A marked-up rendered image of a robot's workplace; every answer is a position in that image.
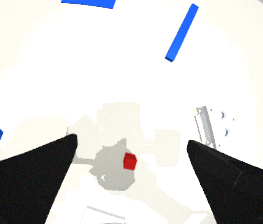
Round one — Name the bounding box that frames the white plate with two round holes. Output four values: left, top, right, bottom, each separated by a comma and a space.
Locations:
202, 104, 237, 151

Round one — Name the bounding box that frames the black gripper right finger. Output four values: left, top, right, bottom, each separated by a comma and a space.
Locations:
186, 139, 263, 224

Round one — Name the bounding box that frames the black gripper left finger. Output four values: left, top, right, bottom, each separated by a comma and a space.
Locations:
0, 134, 78, 224

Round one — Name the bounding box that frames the blue flat square plate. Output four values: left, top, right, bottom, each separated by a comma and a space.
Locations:
61, 0, 116, 9

